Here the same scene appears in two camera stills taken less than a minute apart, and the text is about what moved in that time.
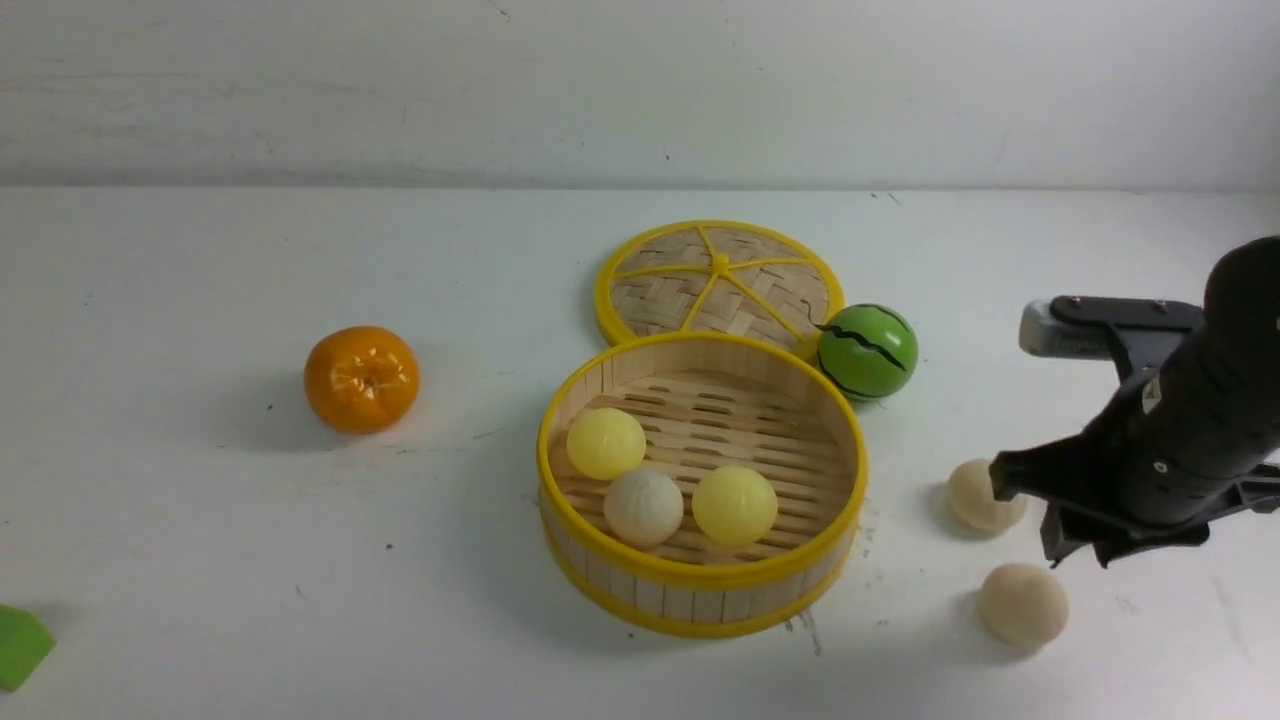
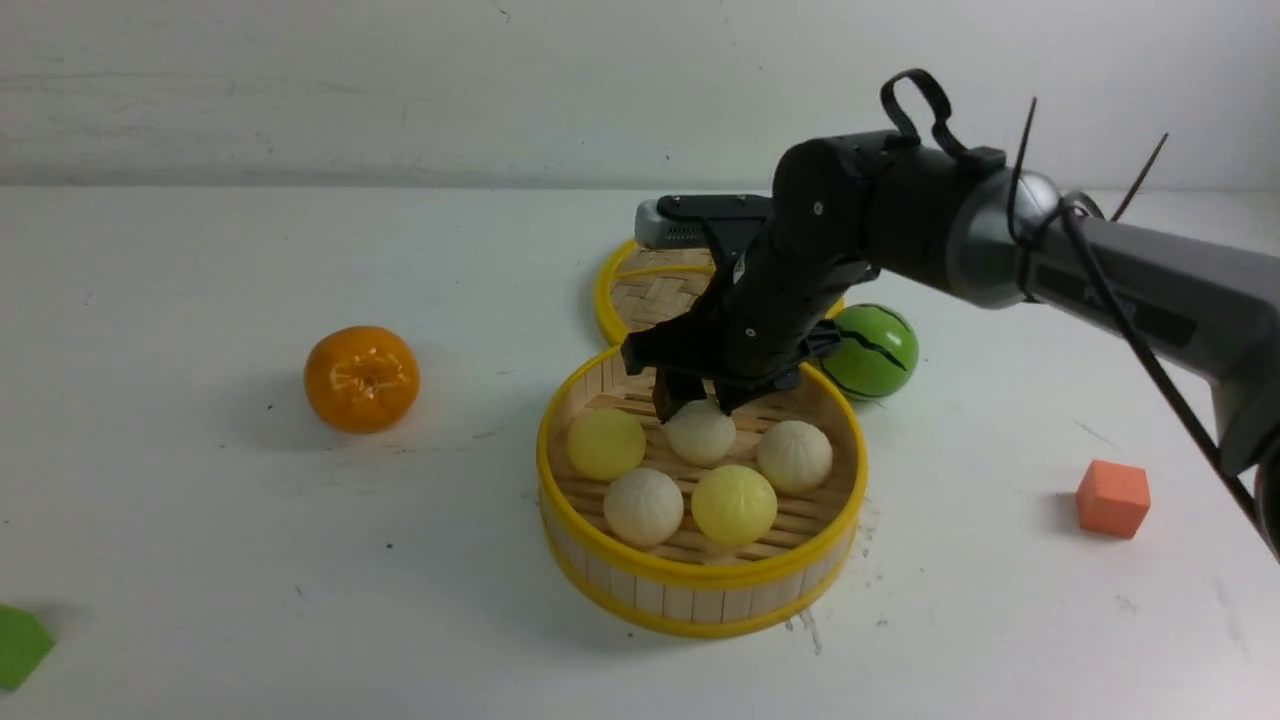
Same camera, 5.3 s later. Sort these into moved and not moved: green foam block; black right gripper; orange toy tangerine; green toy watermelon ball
Moved: black right gripper
Not moved: green toy watermelon ball; orange toy tangerine; green foam block
